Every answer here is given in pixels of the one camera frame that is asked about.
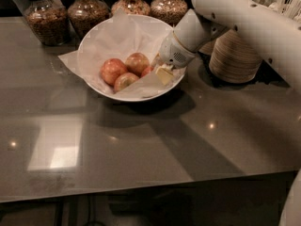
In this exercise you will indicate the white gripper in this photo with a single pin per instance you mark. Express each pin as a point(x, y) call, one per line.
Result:
point(173, 53)

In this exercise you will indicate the red apple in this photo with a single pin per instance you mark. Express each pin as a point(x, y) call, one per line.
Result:
point(146, 71)
point(136, 63)
point(111, 70)

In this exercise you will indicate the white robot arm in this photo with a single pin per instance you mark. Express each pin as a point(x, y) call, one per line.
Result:
point(260, 126)

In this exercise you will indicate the red apple back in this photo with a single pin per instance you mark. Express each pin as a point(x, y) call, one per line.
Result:
point(136, 63)

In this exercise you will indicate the yellow-red apple front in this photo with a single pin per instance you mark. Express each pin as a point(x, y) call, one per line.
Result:
point(124, 81)

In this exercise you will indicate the white bowl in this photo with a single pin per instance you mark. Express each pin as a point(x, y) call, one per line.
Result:
point(94, 79)

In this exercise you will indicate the paper bowl stack rear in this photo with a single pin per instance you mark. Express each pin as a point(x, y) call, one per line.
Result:
point(208, 48)

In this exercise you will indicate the paper bowl stack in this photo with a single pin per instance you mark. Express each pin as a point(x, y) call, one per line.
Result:
point(233, 60)
point(208, 48)

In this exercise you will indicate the paper bowl stack front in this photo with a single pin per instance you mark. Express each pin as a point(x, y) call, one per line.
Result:
point(233, 60)

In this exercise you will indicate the white paper liner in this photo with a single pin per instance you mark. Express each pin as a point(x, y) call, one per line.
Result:
point(125, 38)

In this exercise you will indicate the glass cereal jar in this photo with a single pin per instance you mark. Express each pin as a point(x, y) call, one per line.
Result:
point(49, 21)
point(138, 7)
point(168, 11)
point(85, 14)

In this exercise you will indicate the glass cereal jar far left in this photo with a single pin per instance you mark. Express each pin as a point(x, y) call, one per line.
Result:
point(49, 21)

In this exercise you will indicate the white stirrer sticks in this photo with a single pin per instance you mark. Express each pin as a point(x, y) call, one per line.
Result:
point(292, 8)

